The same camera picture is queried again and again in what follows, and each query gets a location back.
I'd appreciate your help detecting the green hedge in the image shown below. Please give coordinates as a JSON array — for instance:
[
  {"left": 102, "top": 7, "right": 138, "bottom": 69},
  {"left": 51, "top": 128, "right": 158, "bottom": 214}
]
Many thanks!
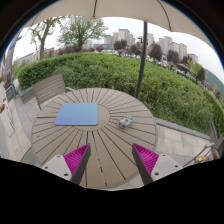
[{"left": 17, "top": 52, "right": 224, "bottom": 136}]

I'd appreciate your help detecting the transparent green computer mouse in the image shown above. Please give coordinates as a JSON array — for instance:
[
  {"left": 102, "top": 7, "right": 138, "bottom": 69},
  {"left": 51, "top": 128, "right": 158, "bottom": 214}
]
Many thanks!
[{"left": 118, "top": 115, "right": 134, "bottom": 129}]

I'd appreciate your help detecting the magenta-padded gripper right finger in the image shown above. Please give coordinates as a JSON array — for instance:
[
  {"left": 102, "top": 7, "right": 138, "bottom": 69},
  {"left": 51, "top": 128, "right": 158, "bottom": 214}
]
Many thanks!
[{"left": 131, "top": 142, "right": 183, "bottom": 186}]

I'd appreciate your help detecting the beige patio umbrella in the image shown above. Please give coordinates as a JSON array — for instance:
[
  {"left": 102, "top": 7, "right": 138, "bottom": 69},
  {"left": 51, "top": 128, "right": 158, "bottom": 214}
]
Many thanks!
[{"left": 23, "top": 0, "right": 214, "bottom": 100}]

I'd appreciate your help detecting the blue mouse pad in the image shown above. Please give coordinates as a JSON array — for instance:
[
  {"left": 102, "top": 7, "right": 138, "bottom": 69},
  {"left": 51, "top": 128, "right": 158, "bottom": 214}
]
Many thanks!
[{"left": 53, "top": 102, "right": 99, "bottom": 127}]

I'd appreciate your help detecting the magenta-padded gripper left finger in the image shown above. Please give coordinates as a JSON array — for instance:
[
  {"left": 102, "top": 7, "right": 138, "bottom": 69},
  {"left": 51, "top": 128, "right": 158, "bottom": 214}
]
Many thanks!
[{"left": 41, "top": 143, "right": 92, "bottom": 186}]

